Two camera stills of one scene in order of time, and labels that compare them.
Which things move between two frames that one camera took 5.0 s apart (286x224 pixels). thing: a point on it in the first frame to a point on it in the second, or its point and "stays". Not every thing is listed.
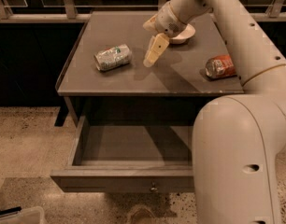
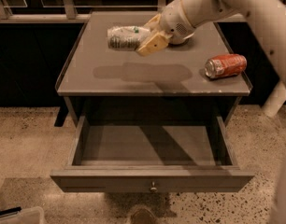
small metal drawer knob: [153, 188] stays
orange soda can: [221, 66] stays
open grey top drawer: [131, 154] stays
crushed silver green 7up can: [112, 57] to [125, 37]
